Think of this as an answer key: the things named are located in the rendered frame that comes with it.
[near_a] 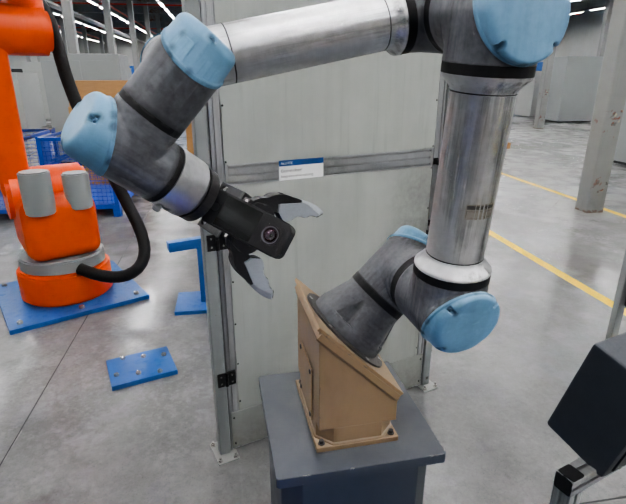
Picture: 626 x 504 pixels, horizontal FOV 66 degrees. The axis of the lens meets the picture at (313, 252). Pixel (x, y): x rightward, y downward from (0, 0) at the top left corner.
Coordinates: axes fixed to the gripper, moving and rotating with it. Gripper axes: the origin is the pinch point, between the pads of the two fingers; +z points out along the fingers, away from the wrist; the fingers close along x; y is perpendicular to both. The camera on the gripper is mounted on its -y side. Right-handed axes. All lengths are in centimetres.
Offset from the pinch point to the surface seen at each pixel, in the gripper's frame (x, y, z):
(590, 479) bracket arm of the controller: 7, -38, 42
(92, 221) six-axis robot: 51, 311, 99
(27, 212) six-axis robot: 64, 311, 59
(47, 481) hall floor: 135, 132, 67
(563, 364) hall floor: -29, 36, 272
